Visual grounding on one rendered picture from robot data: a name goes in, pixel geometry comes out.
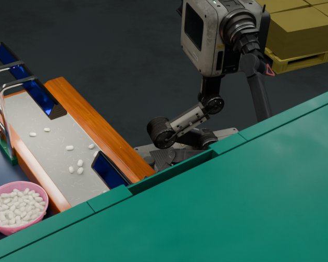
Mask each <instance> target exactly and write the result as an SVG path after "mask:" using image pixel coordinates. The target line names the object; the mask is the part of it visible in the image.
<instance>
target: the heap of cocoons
mask: <svg viewBox="0 0 328 262"><path fill-rule="evenodd" d="M44 210H45V201H44V202H43V199H42V198H41V197H40V194H39V193H35V191H34V190H32V191H30V190H29V189H28V188H26V189H25V191H19V190H17V189H14V190H13V192H12V193H9V194H6V193H2V194H1V196H0V226H3V227H17V226H22V225H25V224H28V223H30V222H32V221H34V220H35V219H37V218H38V217H39V216H40V215H41V214H42V213H43V211H44Z"/></svg>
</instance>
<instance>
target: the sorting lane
mask: <svg viewBox="0 0 328 262"><path fill-rule="evenodd" d="M4 100H5V106H6V111H7V117H8V122H9V123H10V125H11V126H12V127H13V129H14V130H15V131H16V133H17V134H18V135H19V137H20V138H21V139H22V141H23V142H24V143H25V145H26V146H27V147H28V149H29V150H30V151H31V153H32V154H33V155H34V157H35V158H36V159H37V161H38V162H39V163H40V165H41V166H42V167H43V168H44V170H45V171H46V172H47V174H48V175H49V177H50V178H51V180H52V181H53V182H54V184H55V185H56V186H57V188H58V189H59V190H60V192H61V193H62V194H63V195H64V197H65V198H66V199H67V201H68V202H69V203H70V205H71V206H72V207H74V206H76V205H78V204H80V203H83V202H85V201H87V200H89V199H91V198H94V197H96V196H98V195H100V194H102V193H103V191H109V188H108V187H107V186H106V185H105V184H104V182H103V181H102V180H101V179H100V178H99V177H98V175H97V174H96V173H95V172H94V171H93V169H92V168H91V165H92V163H93V161H94V159H95V158H94V153H95V152H96V151H102V149H101V148H100V147H99V146H98V145H97V144H96V143H95V142H94V141H93V140H92V138H91V137H90V136H89V135H88V134H87V133H86V132H85V131H84V130H83V129H82V127H81V126H80V125H79V124H78V123H77V122H76V121H75V120H74V119H73V118H72V116H71V115H70V114H69V113H67V115H65V116H62V117H59V118H57V119H54V120H50V119H49V118H48V116H47V115H46V114H45V113H44V112H43V111H42V109H41V108H40V107H39V106H38V105H37V104H36V102H35V101H34V100H33V99H32V98H31V97H30V95H29V94H28V93H27V92H24V93H20V94H17V95H14V96H11V97H8V98H5V99H4ZM44 128H49V129H50V131H49V132H45V131H44ZM29 133H36V136H35V137H32V136H30V135H29ZM91 144H94V147H93V148H91V149H89V145H91ZM66 146H73V150H66ZM79 160H82V161H83V163H82V166H80V167H82V168H83V172H82V173H81V174H78V173H77V171H78V169H79V168H80V167H79V166H78V161H79ZM70 166H72V167H73V170H74V172H73V173H70V172H69V167H70Z"/></svg>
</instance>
